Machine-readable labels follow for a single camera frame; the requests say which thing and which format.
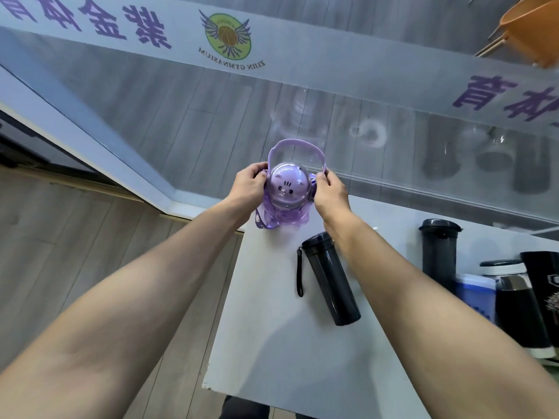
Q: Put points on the person's right hand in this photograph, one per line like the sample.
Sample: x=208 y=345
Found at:
x=334 y=198

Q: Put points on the person's left hand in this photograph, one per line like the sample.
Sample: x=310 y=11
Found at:
x=249 y=187

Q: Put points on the purple cartoon kids bottle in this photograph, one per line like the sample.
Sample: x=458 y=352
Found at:
x=288 y=187

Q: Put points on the black tumbler with flip lid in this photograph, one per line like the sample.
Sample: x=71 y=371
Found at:
x=439 y=253

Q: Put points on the blue translucent bottle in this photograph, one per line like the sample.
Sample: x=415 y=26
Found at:
x=476 y=296

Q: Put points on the black steel-banded thermos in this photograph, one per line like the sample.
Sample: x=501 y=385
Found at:
x=519 y=305

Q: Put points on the tall black printed thermos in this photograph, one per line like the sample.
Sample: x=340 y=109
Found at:
x=546 y=292

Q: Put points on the person's right forearm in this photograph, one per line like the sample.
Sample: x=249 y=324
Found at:
x=428 y=327

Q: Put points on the person's left forearm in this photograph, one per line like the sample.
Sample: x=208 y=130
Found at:
x=109 y=327

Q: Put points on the person's dark trousers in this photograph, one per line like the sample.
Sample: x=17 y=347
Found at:
x=244 y=410

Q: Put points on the frosted window banner strip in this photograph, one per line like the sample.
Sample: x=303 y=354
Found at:
x=305 y=47

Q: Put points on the white table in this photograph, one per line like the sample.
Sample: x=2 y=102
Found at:
x=270 y=344

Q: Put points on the orange plastic chair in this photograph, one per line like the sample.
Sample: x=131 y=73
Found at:
x=533 y=26

